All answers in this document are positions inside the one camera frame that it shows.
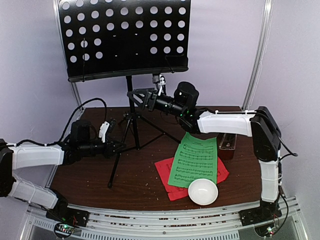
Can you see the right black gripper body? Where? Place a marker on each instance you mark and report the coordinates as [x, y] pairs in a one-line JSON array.
[[151, 100]]

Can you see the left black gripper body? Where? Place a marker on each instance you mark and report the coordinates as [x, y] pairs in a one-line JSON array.
[[107, 151]]

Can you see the red sheet music paper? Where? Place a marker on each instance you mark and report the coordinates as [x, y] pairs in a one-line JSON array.
[[179, 189]]

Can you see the black perforated music stand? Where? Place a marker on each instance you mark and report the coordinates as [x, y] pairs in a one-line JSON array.
[[124, 38]]

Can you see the green sheet music paper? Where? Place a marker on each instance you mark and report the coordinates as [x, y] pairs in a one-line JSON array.
[[195, 158]]

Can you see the red wooden metronome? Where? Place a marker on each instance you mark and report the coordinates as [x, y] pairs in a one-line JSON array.
[[227, 146]]

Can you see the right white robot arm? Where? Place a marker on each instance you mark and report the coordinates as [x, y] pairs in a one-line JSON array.
[[258, 124]]

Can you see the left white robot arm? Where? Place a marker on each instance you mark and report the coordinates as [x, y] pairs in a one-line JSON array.
[[77, 145]]

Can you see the white ceramic bowl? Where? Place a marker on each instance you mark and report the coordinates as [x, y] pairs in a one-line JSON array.
[[203, 191]]

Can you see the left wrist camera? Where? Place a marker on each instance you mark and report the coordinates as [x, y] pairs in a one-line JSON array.
[[106, 128]]

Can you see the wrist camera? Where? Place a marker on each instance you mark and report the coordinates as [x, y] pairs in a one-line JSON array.
[[160, 83], [106, 128]]

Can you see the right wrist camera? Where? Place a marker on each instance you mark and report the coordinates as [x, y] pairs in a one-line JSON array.
[[160, 83]]

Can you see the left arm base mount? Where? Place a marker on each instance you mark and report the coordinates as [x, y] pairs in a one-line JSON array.
[[68, 219]]

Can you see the right aluminium frame post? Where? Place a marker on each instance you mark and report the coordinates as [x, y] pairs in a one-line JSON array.
[[260, 51]]

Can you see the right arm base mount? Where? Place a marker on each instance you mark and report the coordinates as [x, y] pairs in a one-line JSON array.
[[260, 217]]

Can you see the aluminium front rail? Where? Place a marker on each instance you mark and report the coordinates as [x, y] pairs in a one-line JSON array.
[[217, 223]]

